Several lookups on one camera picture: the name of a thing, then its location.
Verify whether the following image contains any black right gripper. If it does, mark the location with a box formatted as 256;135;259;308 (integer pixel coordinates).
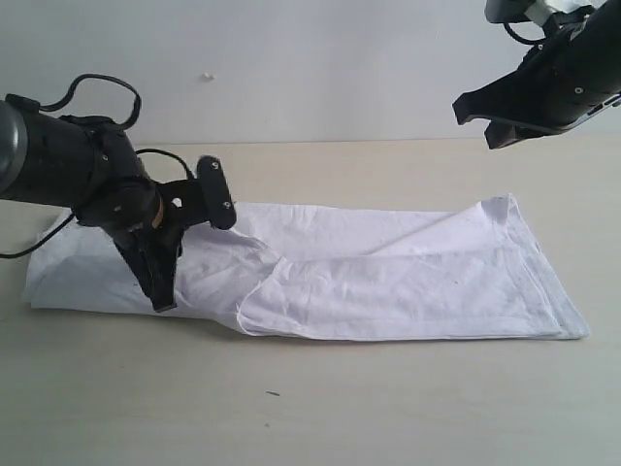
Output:
452;28;620;150

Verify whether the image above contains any white t-shirt red Chinese patch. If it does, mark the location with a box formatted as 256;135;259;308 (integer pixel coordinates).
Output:
21;192;592;344

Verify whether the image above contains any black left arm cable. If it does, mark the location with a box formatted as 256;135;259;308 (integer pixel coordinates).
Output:
0;73;195;259

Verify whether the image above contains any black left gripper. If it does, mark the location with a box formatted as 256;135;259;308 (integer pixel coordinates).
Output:
72;178;204;313

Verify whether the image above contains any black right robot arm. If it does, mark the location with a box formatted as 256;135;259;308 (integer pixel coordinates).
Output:
452;1;620;150

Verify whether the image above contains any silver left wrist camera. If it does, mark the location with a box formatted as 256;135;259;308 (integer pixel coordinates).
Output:
196;155;237;230

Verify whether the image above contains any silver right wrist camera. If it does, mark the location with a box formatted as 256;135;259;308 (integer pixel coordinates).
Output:
484;0;551;25

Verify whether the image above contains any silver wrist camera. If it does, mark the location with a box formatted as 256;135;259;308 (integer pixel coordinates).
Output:
484;0;551;25
196;155;237;230

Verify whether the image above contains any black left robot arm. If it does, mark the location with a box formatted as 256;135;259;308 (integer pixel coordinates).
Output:
1;94;195;313

